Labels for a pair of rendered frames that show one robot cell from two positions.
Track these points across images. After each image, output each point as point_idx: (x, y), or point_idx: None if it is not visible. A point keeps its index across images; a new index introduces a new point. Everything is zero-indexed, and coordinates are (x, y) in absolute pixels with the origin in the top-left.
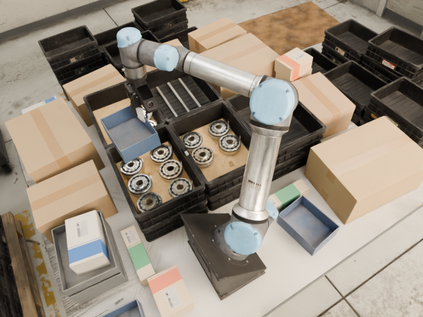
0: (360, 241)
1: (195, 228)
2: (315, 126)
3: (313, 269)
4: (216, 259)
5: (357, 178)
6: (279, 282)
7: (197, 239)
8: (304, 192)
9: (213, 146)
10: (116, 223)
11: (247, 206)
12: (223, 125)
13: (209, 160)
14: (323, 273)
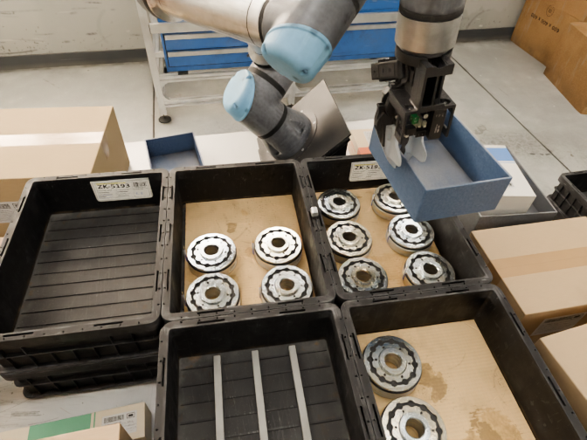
0: (130, 145)
1: (334, 125)
2: (34, 209)
3: (203, 140)
4: (318, 101)
5: (81, 122)
6: (247, 141)
7: (335, 110)
8: None
9: (246, 271)
10: None
11: None
12: (200, 292)
13: (270, 229)
14: (196, 135)
